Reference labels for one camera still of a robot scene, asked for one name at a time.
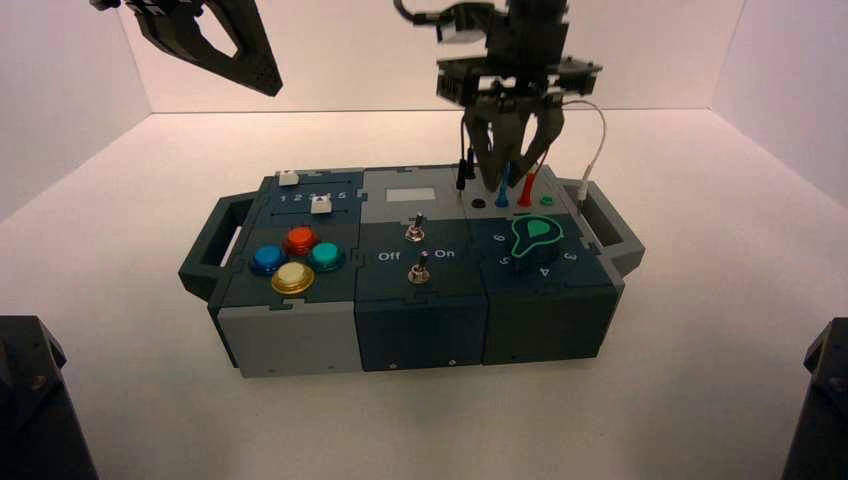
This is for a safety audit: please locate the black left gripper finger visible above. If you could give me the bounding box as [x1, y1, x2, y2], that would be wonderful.
[205, 0, 285, 91]
[124, 0, 283, 99]

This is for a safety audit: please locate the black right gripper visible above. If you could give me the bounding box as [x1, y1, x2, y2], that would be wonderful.
[437, 0, 604, 193]

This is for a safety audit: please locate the blue banana plug wire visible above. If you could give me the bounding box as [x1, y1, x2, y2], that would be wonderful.
[494, 162, 513, 209]

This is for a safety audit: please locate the green-topped rotary knob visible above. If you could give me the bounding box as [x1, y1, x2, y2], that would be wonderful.
[508, 215, 564, 273]

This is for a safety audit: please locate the white display window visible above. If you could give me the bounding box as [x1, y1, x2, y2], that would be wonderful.
[386, 188, 438, 204]

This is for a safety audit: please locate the red round push button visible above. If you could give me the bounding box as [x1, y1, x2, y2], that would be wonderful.
[282, 227, 321, 257]

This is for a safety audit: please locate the blue round push button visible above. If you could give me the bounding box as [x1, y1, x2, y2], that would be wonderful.
[248, 245, 289, 277]

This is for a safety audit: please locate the grey and teal control box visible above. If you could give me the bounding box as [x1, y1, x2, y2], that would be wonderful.
[177, 162, 647, 380]

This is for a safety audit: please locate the green round push button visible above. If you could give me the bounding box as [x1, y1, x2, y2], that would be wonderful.
[306, 242, 346, 274]

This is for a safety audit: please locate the yellow round push button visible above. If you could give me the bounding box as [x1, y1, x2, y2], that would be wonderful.
[270, 262, 316, 296]

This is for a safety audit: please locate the red banana plug wire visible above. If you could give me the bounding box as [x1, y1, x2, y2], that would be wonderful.
[516, 148, 550, 209]

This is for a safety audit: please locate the black banana plug wire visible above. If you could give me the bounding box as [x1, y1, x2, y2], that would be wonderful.
[454, 115, 478, 200]

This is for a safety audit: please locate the white banana plug wire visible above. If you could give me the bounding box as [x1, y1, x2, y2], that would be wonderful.
[563, 99, 609, 215]

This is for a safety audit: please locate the black camera cable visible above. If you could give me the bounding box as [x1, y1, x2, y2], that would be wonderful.
[394, 0, 458, 28]

